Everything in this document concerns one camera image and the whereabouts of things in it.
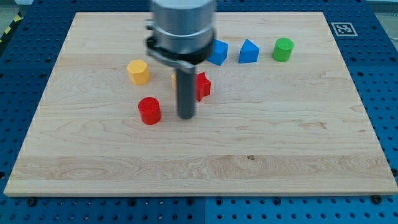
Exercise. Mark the white fiducial marker tag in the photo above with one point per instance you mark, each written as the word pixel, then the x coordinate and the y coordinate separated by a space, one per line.
pixel 344 29

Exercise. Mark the red star block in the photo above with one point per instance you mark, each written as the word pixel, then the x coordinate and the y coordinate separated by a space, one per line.
pixel 203 86

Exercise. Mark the light wooden board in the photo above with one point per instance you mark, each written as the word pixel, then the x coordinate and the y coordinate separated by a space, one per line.
pixel 268 128

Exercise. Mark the green cylinder block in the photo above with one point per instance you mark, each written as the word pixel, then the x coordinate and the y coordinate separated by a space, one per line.
pixel 283 49

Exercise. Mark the blue pentagon block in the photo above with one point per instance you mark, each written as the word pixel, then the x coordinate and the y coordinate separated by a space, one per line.
pixel 219 53

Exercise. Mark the red cylinder block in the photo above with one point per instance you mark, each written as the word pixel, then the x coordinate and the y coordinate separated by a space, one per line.
pixel 149 109

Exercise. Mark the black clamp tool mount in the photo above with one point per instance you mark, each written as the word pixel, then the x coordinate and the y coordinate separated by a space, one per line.
pixel 183 51

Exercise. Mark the yellow hexagon block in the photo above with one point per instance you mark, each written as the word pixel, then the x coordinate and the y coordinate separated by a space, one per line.
pixel 138 72

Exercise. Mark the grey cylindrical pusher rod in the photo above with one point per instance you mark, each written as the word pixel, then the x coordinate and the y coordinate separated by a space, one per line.
pixel 185 83

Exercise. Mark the blue triangle block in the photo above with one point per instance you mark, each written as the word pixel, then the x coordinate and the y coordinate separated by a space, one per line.
pixel 249 52

